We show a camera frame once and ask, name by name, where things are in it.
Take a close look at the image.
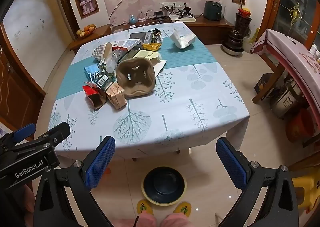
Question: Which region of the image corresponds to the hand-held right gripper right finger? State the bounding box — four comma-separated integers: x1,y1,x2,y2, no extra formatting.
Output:
216,137,299,227

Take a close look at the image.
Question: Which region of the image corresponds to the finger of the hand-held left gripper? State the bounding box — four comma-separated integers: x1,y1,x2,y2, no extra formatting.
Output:
0,123,36,149
32,122,71,148

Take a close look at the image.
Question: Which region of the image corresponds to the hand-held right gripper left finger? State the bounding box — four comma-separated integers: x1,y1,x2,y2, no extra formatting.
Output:
34,136,116,227

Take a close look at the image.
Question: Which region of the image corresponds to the red cardboard box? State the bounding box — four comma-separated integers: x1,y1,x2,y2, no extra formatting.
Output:
82,85,107,111

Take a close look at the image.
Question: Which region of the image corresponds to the pink brown carton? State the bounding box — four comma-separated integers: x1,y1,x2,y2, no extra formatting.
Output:
106,83,127,110

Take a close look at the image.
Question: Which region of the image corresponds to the yellow-rimmed dark blue bin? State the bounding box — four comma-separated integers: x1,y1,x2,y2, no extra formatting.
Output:
141,166,187,207

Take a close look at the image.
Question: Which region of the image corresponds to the dark green labelled box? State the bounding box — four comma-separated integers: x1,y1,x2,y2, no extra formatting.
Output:
96,75,113,90

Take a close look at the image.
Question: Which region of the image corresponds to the blue face mask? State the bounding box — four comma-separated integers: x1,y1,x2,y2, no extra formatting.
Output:
84,65,100,83

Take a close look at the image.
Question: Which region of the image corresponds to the brown pulp cup carrier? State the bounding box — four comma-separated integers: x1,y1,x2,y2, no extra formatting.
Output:
115,58,156,99

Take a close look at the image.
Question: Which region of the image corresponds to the clear plastic cup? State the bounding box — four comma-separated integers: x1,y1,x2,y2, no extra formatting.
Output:
105,52,120,74

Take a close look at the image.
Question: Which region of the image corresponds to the plaid slipper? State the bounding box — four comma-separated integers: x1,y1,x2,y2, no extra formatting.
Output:
93,43,113,61

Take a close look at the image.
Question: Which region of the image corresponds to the black textured box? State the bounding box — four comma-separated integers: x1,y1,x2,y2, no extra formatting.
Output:
120,50,139,62

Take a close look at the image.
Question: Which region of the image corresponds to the white paper sheet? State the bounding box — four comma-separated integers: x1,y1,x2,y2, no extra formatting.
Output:
150,58,167,76

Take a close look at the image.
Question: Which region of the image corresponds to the light blue white box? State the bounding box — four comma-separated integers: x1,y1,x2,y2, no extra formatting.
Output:
116,40,142,50

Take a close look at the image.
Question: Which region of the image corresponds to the pale yellow box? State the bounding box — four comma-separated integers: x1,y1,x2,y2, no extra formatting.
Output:
132,50,160,61

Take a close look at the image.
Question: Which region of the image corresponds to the dark grey box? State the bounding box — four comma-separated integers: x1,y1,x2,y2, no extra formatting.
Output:
129,32,150,45

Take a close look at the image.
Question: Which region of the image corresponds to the yellow foil packet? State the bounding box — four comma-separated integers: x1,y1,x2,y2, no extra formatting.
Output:
142,43,162,51

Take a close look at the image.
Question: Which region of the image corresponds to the white paper bag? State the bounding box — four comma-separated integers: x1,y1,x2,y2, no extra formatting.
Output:
170,31,197,50

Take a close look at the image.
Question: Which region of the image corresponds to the barcode snack wrapper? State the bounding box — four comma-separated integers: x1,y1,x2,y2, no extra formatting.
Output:
144,30,163,44

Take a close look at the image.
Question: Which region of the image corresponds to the person's left forearm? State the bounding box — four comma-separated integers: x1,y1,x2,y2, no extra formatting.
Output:
22,184,38,227

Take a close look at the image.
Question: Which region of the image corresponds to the brown wooden door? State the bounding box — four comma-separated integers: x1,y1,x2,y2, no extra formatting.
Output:
0,25,47,130

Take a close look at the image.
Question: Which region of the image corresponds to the yellow knitted slipper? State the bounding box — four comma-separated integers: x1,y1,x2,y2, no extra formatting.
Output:
173,201,192,216
136,199,154,215

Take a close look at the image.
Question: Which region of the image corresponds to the person's left leg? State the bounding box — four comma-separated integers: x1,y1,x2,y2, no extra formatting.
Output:
136,211,157,227

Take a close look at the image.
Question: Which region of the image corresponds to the person's leg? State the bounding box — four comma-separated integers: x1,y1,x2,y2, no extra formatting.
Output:
136,211,157,227
161,213,190,227

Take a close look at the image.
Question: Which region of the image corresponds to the yellow plastic stool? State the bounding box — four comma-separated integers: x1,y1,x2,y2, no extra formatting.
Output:
291,176,320,214

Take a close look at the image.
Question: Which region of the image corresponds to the orange plastic bucket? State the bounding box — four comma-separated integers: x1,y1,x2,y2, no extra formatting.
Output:
286,108,314,142

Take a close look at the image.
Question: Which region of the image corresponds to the person's right leg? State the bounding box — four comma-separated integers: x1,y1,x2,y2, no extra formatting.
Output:
161,213,190,227

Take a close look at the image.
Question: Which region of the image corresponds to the table with white cloth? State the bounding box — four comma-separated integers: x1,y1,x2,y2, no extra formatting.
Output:
47,23,250,160

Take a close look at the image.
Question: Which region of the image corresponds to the stainless steel pot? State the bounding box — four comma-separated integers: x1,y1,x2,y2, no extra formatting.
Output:
271,82,304,117

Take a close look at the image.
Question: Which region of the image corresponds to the printed cardboard box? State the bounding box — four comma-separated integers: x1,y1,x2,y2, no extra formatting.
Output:
254,73,274,98

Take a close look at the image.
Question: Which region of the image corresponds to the basket of fruit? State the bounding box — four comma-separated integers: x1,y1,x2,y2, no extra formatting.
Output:
76,24,97,39

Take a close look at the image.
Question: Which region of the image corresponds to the dark round vase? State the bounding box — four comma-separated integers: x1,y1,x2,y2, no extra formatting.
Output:
222,30,244,56

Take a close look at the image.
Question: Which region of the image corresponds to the tall dark woven stand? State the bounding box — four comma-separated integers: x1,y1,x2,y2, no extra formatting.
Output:
236,15,252,39

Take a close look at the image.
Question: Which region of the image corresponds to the wooden television cabinet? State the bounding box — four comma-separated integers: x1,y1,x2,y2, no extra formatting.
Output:
67,15,235,53

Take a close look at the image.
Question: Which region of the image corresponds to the white set-top box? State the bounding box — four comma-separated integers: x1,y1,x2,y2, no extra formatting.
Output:
169,15,196,23

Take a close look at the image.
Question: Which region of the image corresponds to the dark grey air fryer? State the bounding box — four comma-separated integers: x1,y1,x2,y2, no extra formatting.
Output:
204,0,222,21

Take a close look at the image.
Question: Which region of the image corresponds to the white wall power strip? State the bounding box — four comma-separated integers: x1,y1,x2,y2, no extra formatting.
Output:
160,3,187,9

